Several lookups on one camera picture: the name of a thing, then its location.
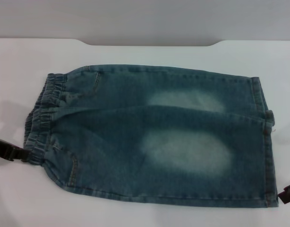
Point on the blue denim shorts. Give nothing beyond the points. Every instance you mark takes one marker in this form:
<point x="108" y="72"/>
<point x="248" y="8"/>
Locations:
<point x="135" y="142"/>

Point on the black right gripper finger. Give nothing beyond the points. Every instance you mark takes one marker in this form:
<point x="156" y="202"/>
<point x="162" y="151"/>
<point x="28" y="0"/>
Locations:
<point x="289" y="190"/>

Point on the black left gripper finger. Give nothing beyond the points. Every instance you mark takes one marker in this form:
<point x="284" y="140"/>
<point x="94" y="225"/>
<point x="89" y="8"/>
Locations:
<point x="12" y="153"/>

